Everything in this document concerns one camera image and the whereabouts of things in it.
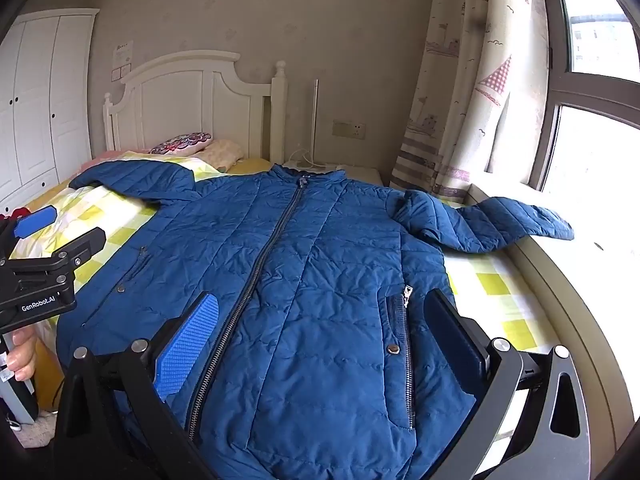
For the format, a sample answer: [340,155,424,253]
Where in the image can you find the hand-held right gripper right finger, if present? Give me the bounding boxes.
[424,288,593,480]

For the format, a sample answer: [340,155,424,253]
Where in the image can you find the beige pillow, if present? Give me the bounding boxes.
[201,138,246,172]

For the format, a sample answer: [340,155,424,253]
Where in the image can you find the white wardrobe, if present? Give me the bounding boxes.
[0,8,102,217]

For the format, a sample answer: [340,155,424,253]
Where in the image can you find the patterned pink pillow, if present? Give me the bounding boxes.
[149,131,214,156]

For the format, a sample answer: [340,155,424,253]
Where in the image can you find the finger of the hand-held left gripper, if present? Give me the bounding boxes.
[47,226,107,273]
[0,205,57,261]

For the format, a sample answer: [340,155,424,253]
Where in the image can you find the white wooden headboard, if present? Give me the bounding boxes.
[102,50,289,163]

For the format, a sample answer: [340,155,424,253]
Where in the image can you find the blue quilted jacket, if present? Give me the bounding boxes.
[55,162,575,480]

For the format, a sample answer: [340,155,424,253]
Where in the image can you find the yellow checkered bed sheet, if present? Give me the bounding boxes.
[10,154,556,441]

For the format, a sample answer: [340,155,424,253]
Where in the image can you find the printed beige curtain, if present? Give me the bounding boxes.
[389,0,552,207]

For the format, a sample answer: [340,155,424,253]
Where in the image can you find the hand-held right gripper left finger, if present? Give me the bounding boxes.
[52,291,221,480]

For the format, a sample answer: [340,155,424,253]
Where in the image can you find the person's left hand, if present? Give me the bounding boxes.
[10,332,39,384]

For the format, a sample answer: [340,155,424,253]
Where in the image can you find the thin metal pole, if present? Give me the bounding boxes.
[310,78,321,164]

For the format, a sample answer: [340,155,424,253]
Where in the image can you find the white bedside table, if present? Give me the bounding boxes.
[281,160,385,187]

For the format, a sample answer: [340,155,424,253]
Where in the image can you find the white charger with cable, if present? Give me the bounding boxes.
[283,147,328,170]

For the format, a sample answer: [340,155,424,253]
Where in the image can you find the beige window sill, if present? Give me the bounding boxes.
[462,181,640,461]

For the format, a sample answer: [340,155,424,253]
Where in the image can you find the pink blanket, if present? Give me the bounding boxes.
[80,148,152,171]

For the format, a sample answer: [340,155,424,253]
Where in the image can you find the yellow mattress cover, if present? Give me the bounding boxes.
[239,156,275,176]

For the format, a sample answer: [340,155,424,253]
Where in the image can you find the dark framed window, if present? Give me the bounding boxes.
[529,0,640,198]

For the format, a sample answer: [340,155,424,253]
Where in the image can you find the wall socket plate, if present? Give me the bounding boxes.
[332,119,367,139]

